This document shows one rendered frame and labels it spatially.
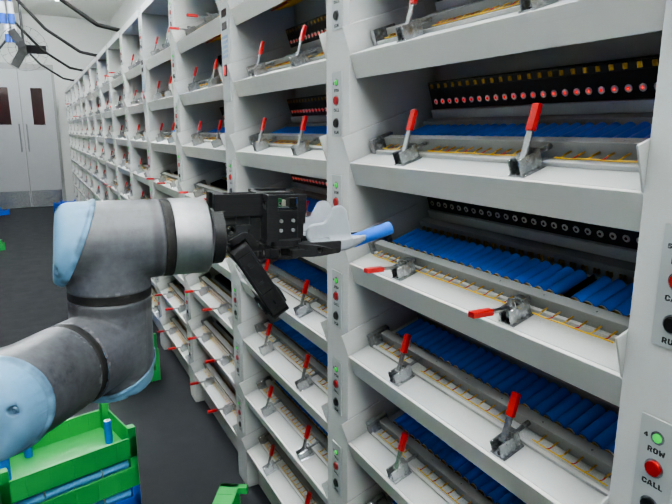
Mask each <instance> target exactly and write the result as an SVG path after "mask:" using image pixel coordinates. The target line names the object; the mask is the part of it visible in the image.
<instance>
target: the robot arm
mask: <svg viewBox="0 0 672 504"><path fill-rule="evenodd" d="M296 197H298V202H297V198H296ZM306 211H307V194H294V191H290V190H286V188H248V192H219V191H206V200H205V199H203V198H202V197H197V198H167V199H141V200H107V201H95V199H90V200H89V201H81V202H67V203H63V204H61V205H60V206H58V207H57V209H56V210H55V213H54V225H53V282H54V284H55V285H57V286H59V287H65V286H66V292H67V309H68V320H65V321H63V322H61V323H58V324H56V325H54V326H51V327H49V328H47V329H44V330H42V331H40V332H38V333H36V334H33V335H31V336H29V337H27V338H25V339H22V340H20V341H18V342H16V343H13V344H11V345H8V346H5V347H2V348H0V462H1V461H4V460H7V459H9V458H11V457H12V456H14V455H17V454H20V453H22V452H24V451H26V450H27V449H29V448H31V447H32V446H34V445H35V444H36V443H37V442H39V441H40V440H41V439H42V438H43V437H44V435H45V434H47V433H48V432H50V431H51V430H53V429H54V428H55V427H57V426H58V425H60V424H61V423H63V422H64V421H66V420H67V419H68V418H70V417H71V416H73V415H74V414H76V413H77V412H79V411H80V410H82V409H83V408H84V407H86V406H87V405H89V404H90V403H91V402H92V403H111V402H116V401H120V400H124V399H127V398H128V397H129V396H132V395H136V394H137V393H139V392H141V391H142V390H143V389H144V388H145V387H146V386H147V385H148V384H149V383H150V381H151V380H152V378H153V374H154V363H155V359H156V351H155V348H154V340H153V314H152V290H151V278H152V277H161V276H171V275H179V274H191V273H203V272H208V271H209V269H210V268H211V266H212V264H215V263H222V262H223V261H224V259H225V255H226V253H227V255H228V256H229V258H230V259H231V261H232V262H233V264H234V265H235V267H236V268H237V270H238V271H239V273H240V274H241V276H242V277H243V279H244V280H245V282H246V283H247V285H248V286H249V287H250V289H251V290H252V292H253V293H254V295H255V297H254V299H255V301H256V302H257V304H258V307H259V308H260V309H261V310H262V311H263V312H264V313H265V314H266V315H267V314H269V315H270V316H272V317H273V318H274V319H276V318H277V317H279V316H280V315H281V314H283V313H284V312H285V311H287V310H288V309H289V306H288V305H287V303H286V302H285V301H287V300H286V298H285V296H284V295H283V292H282V291H281V290H280V289H279V287H277V285H275V284H274V283H273V282H272V280H271V279H270V277H269V276H268V274H267V272H266V271H265V269H264V268H263V266H262V265H261V263H260V262H259V260H263V259H265V258H267V259H271V260H283V259H285V260H290V259H297V258H299V257H317V256H324V255H330V254H335V253H340V252H341V251H346V250H348V249H351V248H353V247H355V246H357V245H358V244H360V243H361V242H363V241H365V240H366V235H352V234H355V233H357V232H355V231H350V226H349V221H348V217H347V212H346V209H345V208H344V207H343V206H340V205H337V206H334V207H332V209H331V206H330V204H329V203H328V202H327V201H319V202H317V203H316V205H315V207H314V210H313V212H312V214H311V215H310V216H309V217H306ZM228 227H229V229H227V228H228ZM303 231H306V232H303Z"/></svg>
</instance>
